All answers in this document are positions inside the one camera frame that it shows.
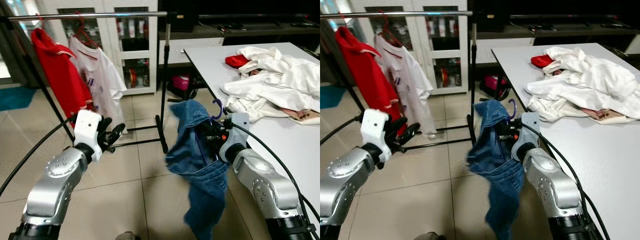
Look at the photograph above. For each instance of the blue denim jeans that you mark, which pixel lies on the blue denim jeans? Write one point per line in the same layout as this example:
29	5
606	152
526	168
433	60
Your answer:
200	190
502	190

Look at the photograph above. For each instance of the red clothes hanger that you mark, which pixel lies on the red clothes hanger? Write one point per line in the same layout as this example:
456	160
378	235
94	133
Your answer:
389	31
82	32

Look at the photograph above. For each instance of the white garment with dark label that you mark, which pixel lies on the white garment with dark label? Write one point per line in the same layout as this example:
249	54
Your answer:
550	109
247	109

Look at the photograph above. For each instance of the white printed shirt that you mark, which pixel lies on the white printed shirt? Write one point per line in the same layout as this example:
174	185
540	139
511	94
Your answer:
410	80
102	80

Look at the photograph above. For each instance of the pink and black bag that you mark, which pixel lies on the pink and black bag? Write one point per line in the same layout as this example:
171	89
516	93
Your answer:
181	82
492	82

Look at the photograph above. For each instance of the red item behind glass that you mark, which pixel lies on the red item behind glass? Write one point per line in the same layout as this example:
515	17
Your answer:
132	77
444	76

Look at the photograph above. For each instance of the red shirt with white trim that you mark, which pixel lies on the red shirt with white trim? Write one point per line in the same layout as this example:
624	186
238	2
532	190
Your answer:
60	75
367	75

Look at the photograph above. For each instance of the blue floor mat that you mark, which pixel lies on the blue floor mat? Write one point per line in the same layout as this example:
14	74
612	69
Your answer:
330	96
15	97

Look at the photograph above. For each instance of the red garment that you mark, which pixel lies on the red garment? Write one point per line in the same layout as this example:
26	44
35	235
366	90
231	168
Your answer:
236	61
541	61

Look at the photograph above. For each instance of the white glass door cabinet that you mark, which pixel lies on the white glass door cabinet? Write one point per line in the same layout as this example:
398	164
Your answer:
424	50
112	50

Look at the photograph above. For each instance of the pink beige garment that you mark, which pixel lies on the pink beige garment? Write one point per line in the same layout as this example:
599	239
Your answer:
607	116
302	116

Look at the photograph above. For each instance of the grey robot foot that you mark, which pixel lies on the grey robot foot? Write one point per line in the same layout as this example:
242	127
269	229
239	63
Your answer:
430	236
127	236

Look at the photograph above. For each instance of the cream beige stitched garment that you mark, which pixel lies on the cream beige stitched garment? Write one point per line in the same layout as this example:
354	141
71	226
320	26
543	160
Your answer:
595	75
290	75

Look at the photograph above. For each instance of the black television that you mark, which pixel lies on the black television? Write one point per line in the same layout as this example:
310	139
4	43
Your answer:
550	6
250	6

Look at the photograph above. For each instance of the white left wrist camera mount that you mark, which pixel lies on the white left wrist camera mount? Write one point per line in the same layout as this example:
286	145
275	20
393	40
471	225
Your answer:
87	127
374	127

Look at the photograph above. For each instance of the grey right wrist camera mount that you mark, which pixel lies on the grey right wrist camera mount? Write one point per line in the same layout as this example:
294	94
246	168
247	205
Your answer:
531	127
240	127

